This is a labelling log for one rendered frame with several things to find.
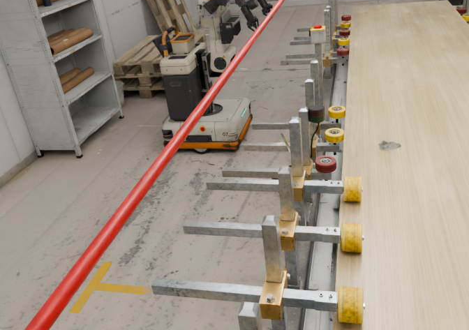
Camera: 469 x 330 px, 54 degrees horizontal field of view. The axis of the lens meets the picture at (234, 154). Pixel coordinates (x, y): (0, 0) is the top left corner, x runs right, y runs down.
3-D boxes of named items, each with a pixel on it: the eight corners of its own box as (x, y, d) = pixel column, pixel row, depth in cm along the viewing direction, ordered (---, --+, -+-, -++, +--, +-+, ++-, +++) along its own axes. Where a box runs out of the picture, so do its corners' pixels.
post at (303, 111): (303, 215, 192) (298, 109, 170) (304, 211, 195) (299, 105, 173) (312, 215, 191) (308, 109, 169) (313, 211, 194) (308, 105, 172)
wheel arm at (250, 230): (183, 234, 140) (181, 225, 138) (187, 227, 143) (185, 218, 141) (353, 244, 127) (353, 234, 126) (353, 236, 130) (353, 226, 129)
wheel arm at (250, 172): (222, 178, 188) (221, 169, 186) (224, 174, 191) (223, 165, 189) (331, 181, 177) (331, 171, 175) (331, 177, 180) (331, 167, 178)
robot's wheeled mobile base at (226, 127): (163, 151, 397) (158, 125, 385) (186, 121, 451) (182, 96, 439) (239, 151, 379) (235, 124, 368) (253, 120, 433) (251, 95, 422)
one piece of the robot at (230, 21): (216, 45, 359) (213, 16, 349) (225, 35, 382) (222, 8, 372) (236, 43, 355) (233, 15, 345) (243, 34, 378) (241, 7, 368)
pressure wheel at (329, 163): (315, 190, 178) (314, 164, 172) (316, 179, 185) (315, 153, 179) (336, 190, 176) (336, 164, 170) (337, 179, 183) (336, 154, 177)
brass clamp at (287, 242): (274, 250, 130) (273, 235, 128) (280, 221, 142) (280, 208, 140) (296, 251, 129) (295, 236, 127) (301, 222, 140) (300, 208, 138)
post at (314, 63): (313, 153, 233) (310, 61, 211) (314, 149, 236) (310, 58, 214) (320, 153, 233) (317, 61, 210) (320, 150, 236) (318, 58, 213)
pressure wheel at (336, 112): (337, 135, 217) (337, 112, 212) (324, 130, 223) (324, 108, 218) (349, 129, 221) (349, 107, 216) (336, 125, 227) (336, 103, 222)
